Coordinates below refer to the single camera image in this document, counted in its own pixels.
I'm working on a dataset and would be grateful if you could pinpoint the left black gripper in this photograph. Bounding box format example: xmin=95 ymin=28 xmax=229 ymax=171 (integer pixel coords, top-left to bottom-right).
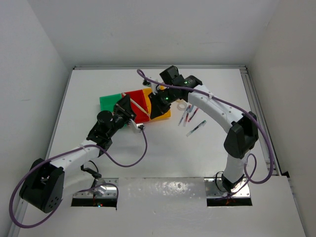
xmin=107 ymin=93 xmax=136 ymax=138

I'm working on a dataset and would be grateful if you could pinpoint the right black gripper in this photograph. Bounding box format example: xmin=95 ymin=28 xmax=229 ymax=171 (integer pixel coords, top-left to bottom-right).
xmin=148 ymin=86 xmax=177 ymax=119

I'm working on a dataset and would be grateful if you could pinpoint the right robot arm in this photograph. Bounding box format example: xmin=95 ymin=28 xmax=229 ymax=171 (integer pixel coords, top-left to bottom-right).
xmin=149 ymin=66 xmax=259 ymax=192

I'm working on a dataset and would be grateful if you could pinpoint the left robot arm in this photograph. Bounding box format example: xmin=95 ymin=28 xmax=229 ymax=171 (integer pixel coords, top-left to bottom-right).
xmin=19 ymin=95 xmax=136 ymax=213

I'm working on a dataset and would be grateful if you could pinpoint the yellow plastic bin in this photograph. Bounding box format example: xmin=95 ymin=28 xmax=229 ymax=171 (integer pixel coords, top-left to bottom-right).
xmin=142 ymin=88 xmax=171 ymax=121

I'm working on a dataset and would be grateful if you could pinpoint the green plastic bin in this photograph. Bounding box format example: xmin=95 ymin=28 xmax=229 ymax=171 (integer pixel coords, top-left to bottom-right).
xmin=99 ymin=92 xmax=129 ymax=128

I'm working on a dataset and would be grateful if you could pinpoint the small white tape roll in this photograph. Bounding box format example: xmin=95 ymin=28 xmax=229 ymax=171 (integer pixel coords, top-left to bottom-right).
xmin=177 ymin=100 xmax=187 ymax=111

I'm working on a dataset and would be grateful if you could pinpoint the red plastic bin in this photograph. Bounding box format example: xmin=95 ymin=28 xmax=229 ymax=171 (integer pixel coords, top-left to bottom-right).
xmin=121 ymin=89 xmax=149 ymax=123

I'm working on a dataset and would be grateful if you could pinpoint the magenta ink pen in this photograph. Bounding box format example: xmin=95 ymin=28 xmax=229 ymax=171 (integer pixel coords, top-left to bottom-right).
xmin=188 ymin=108 xmax=199 ymax=122

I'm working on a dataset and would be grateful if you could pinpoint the green ink pen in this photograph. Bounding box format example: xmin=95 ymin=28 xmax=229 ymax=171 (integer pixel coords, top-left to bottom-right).
xmin=186 ymin=120 xmax=207 ymax=137

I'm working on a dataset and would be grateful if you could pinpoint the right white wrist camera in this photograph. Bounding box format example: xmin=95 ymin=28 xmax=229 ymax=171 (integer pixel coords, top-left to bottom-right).
xmin=142 ymin=79 xmax=160 ymax=95

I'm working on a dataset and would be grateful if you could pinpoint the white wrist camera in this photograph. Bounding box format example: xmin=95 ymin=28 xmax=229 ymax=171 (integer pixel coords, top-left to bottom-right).
xmin=142 ymin=79 xmax=160 ymax=95
xmin=128 ymin=119 xmax=145 ymax=133

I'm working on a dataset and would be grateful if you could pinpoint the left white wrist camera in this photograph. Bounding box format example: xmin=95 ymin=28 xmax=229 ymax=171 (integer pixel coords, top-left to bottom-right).
xmin=128 ymin=119 xmax=145 ymax=133

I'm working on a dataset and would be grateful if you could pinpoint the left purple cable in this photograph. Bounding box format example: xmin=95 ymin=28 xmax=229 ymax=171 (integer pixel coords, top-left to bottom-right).
xmin=8 ymin=125 xmax=148 ymax=229

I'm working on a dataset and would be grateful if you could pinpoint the purple cable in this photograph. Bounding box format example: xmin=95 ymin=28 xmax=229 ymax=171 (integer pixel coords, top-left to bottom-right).
xmin=8 ymin=125 xmax=148 ymax=229
xmin=136 ymin=69 xmax=275 ymax=198

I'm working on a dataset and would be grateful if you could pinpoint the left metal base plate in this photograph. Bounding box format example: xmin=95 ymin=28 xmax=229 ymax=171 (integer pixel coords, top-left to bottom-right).
xmin=73 ymin=178 xmax=119 ymax=199

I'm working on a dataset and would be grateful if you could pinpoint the metal base plate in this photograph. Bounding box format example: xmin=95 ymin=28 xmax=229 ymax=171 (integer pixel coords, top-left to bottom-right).
xmin=73 ymin=178 xmax=119 ymax=199
xmin=204 ymin=177 xmax=252 ymax=198

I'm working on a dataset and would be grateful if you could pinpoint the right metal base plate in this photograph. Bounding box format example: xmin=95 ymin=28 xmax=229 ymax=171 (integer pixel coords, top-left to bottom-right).
xmin=204 ymin=177 xmax=252 ymax=198

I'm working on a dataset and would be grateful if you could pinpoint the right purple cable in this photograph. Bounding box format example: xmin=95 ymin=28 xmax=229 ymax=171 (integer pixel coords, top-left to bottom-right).
xmin=136 ymin=69 xmax=275 ymax=198

